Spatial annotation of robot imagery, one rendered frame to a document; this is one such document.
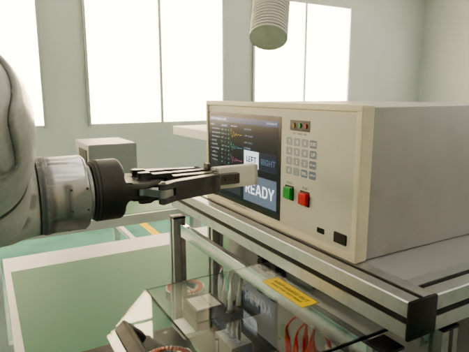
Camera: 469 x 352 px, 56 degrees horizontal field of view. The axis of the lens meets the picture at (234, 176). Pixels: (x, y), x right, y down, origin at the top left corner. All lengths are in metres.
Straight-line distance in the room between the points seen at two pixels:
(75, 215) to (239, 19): 5.68
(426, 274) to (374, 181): 0.13
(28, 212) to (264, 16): 1.54
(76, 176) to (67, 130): 4.79
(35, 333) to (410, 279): 0.94
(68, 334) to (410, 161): 0.91
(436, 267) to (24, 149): 0.50
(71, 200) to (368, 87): 7.16
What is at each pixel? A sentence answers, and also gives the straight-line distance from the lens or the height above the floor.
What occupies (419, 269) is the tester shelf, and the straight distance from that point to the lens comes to 0.62.
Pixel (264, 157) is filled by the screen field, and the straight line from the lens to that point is 0.74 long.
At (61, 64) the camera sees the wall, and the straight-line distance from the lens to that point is 5.29.
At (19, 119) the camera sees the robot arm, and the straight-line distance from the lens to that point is 0.35.
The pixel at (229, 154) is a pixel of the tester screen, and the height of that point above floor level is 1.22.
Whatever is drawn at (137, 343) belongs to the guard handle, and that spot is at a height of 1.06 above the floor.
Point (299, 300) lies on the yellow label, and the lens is 0.61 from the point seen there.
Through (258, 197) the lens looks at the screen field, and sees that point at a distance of 0.77.
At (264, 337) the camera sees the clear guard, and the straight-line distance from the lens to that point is 0.53.
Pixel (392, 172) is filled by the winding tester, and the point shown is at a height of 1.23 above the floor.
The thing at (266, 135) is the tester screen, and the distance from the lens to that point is 0.73.
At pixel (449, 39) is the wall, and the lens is 8.22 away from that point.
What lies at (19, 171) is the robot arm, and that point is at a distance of 0.39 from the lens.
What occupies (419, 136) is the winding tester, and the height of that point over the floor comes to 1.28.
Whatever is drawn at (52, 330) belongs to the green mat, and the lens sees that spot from 1.26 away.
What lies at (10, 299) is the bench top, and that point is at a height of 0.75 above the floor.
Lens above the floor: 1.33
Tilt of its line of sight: 10 degrees down
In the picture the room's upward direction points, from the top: straight up
